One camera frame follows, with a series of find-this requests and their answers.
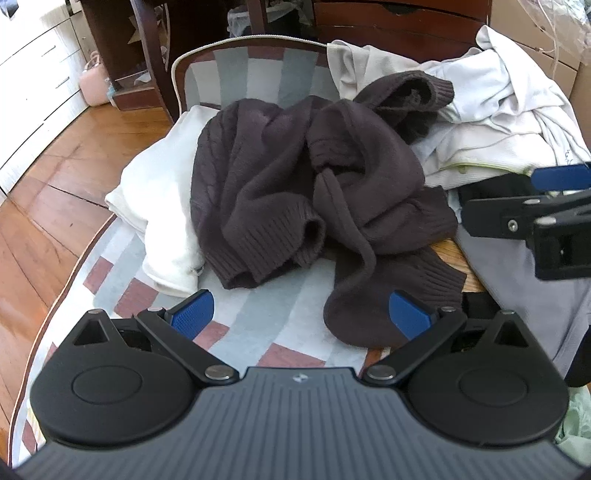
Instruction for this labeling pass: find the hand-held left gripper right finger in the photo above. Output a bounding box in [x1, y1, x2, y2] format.
[362, 291, 532, 386]

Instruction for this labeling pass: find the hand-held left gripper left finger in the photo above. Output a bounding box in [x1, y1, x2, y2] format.
[60, 290, 241, 387]

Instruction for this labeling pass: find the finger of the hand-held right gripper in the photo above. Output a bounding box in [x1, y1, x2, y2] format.
[530, 162, 591, 191]
[462, 191, 591, 241]

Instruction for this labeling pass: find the cream white garment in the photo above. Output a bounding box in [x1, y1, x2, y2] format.
[104, 105, 220, 298]

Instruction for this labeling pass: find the dark brown knit sweater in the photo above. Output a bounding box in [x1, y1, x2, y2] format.
[190, 74, 467, 349]

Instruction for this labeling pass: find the grey cloth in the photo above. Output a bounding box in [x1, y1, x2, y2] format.
[445, 189, 591, 374]

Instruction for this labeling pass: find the white jacket with lime piping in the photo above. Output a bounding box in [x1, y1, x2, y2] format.
[411, 25, 591, 190]

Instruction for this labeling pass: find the large cardboard box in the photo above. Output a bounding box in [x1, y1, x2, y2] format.
[489, 0, 591, 112]

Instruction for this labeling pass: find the clear plastic bag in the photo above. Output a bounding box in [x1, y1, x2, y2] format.
[536, 0, 591, 61]

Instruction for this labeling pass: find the light green cloth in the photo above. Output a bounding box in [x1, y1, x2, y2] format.
[554, 388, 591, 444]

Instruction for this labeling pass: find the beige shirt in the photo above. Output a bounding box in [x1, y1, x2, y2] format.
[327, 41, 483, 125]

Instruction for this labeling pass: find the dark wooden cabinet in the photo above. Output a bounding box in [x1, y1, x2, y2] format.
[309, 0, 492, 51]

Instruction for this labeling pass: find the pink bag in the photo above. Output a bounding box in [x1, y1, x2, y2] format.
[78, 51, 114, 107]

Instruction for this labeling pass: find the dark wooden chair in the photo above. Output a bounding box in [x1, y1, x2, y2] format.
[129, 0, 188, 123]

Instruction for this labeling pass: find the checked mat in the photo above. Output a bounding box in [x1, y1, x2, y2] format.
[9, 35, 393, 467]

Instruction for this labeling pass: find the white drawer cabinet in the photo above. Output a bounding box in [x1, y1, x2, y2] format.
[0, 0, 100, 195]

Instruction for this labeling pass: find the dark wooden shelf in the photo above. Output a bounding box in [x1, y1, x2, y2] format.
[81, 0, 171, 112]

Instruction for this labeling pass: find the black bin with bag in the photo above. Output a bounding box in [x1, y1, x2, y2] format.
[228, 7, 315, 38]

